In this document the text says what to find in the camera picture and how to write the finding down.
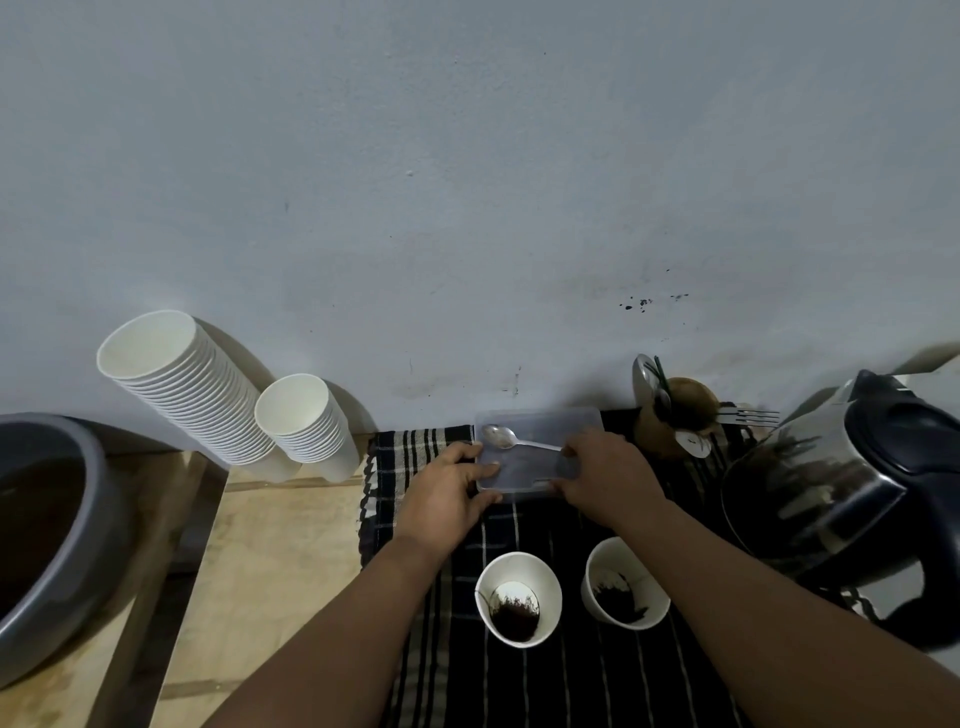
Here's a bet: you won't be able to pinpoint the metal teaspoon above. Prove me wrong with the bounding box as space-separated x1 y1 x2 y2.
480 424 565 454

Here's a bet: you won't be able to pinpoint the clear plastic container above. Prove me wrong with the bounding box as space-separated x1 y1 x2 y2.
473 406 606 494

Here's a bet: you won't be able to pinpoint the short stack of paper cups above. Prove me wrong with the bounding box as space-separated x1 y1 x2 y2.
254 373 362 483

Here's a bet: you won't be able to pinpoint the brown wooden cutlery holder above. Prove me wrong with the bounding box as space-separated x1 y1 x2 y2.
634 377 723 459

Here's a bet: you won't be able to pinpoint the tall stack of paper cups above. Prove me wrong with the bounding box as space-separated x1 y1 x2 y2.
96 309 303 483

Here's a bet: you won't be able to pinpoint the large metal spoon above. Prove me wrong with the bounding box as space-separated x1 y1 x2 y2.
633 354 664 406

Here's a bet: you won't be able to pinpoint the person's left hand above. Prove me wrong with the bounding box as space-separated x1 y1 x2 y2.
393 441 504 558

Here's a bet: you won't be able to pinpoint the grey basin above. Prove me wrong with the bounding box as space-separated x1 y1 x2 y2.
0 414 133 692

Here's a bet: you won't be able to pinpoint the person's right hand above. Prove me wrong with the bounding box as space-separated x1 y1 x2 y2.
550 429 670 535

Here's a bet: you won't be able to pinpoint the white paper cup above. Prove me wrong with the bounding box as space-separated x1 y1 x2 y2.
582 537 672 632
474 552 564 650

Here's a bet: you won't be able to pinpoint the person's left forearm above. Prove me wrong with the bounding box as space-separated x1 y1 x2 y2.
201 525 460 728

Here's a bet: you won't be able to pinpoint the dark tea leaves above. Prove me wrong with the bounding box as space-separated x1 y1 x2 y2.
489 592 541 644
592 571 649 624

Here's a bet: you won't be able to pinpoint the stainless steel electric kettle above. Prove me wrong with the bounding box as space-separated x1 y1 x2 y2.
720 369 960 653

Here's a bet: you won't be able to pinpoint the black striped cloth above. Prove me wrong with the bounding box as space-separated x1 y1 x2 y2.
357 408 882 728

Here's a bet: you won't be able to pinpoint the metal fork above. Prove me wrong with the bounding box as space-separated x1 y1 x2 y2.
714 405 782 430

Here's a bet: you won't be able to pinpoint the person's right forearm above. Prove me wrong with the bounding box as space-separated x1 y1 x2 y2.
611 498 960 728

